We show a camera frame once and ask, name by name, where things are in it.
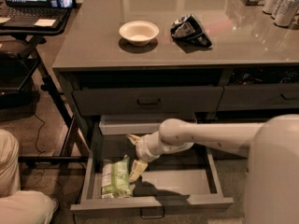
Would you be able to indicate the person leg beige trousers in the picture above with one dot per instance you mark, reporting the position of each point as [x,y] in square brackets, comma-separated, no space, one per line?
[19,206]

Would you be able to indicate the green jalapeno chip bag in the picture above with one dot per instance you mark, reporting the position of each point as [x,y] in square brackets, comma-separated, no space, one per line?
[115,179]

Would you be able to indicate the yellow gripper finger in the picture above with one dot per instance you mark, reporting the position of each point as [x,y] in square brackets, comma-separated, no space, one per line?
[138,168]
[134,139]

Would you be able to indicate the yellow sticky note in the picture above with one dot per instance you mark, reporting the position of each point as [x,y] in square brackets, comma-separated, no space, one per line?
[44,23]

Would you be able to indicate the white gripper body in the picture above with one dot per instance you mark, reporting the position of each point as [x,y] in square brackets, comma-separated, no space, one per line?
[142,148]

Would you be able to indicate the black laptop stand table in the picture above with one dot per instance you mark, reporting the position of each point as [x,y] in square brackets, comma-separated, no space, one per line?
[23,50]

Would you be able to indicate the grey top right drawer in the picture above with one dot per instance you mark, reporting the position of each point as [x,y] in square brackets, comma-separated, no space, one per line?
[260,96]

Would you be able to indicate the grey counter cabinet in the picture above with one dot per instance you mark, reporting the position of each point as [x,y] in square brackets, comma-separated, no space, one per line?
[247,49]

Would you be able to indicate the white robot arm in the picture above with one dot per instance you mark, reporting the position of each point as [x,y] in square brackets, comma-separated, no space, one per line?
[271,148]

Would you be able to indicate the black crumpled chip bag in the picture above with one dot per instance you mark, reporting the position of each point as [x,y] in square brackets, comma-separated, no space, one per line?
[189,29]

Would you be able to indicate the black laptop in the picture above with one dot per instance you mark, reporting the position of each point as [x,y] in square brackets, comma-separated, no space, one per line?
[23,14]

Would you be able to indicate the white can right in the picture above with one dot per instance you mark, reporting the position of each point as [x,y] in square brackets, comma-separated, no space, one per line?
[286,13]

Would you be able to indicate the white can middle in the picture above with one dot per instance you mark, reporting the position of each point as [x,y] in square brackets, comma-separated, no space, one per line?
[280,3]

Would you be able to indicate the grey top left drawer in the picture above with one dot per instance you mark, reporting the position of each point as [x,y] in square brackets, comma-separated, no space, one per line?
[91,102]

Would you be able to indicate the white paper bowl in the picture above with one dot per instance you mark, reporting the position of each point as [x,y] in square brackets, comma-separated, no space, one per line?
[139,33]

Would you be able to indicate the open grey middle drawer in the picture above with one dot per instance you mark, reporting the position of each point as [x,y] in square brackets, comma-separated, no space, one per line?
[182,183]

